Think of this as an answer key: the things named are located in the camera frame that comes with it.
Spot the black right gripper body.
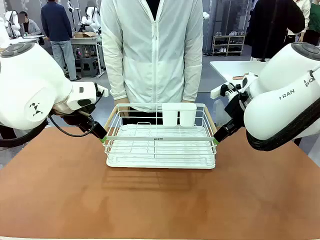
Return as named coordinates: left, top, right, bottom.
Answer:
left=224, top=93, right=249, bottom=129

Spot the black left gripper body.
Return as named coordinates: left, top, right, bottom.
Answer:
left=61, top=104, right=97, bottom=132

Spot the white wire dish rack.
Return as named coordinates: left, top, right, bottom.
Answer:
left=103, top=102, right=218, bottom=163

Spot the clear plastic bag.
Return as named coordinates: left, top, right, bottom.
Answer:
left=214, top=99, right=232, bottom=128

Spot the white side table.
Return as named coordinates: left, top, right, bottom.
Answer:
left=209, top=60, right=270, bottom=87

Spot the white cutlery holder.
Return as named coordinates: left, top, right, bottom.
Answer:
left=161, top=102, right=198, bottom=127

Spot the grey step stool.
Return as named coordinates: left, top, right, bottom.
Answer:
left=79, top=56, right=98, bottom=78

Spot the shoe rack with shoes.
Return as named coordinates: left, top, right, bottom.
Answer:
left=212, top=31, right=246, bottom=57

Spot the white drain tray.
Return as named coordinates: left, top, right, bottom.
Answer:
left=105, top=123, right=217, bottom=170

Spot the background work table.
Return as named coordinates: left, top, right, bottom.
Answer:
left=69, top=34, right=106, bottom=76

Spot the cardboard box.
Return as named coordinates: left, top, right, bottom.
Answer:
left=73, top=31, right=99, bottom=39

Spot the person in black coat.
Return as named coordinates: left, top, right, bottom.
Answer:
left=246, top=0, right=306, bottom=61

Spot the person in navy jacket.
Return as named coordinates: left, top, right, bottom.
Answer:
left=41, top=0, right=81, bottom=82

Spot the person in white jacket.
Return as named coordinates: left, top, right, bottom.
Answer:
left=100, top=0, right=204, bottom=126

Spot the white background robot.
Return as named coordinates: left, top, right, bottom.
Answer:
left=79, top=6, right=102, bottom=33
left=2, top=9, right=21, bottom=39

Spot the seated person grey hoodie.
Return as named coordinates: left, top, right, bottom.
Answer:
left=17, top=11, right=42, bottom=36

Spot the person in green top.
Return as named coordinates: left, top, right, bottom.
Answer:
left=301, top=0, right=320, bottom=47

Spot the person in cream top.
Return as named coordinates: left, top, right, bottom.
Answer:
left=287, top=0, right=311, bottom=43

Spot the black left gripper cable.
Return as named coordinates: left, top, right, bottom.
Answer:
left=48, top=113, right=98, bottom=138

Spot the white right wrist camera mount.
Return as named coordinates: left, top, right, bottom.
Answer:
left=210, top=82, right=243, bottom=100

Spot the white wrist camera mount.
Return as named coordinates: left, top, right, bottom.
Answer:
left=210, top=82, right=243, bottom=100
left=93, top=82, right=110, bottom=98

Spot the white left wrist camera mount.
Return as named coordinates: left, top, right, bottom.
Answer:
left=93, top=82, right=110, bottom=98

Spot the black left arm cable sleeve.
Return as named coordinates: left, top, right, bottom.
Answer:
left=0, top=119, right=49, bottom=148

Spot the black arm cable sleeve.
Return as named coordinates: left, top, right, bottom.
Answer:
left=246, top=98, right=320, bottom=152
left=0, top=119, right=49, bottom=148

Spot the black right arm cable sleeve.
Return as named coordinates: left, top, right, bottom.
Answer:
left=246, top=98, right=320, bottom=152

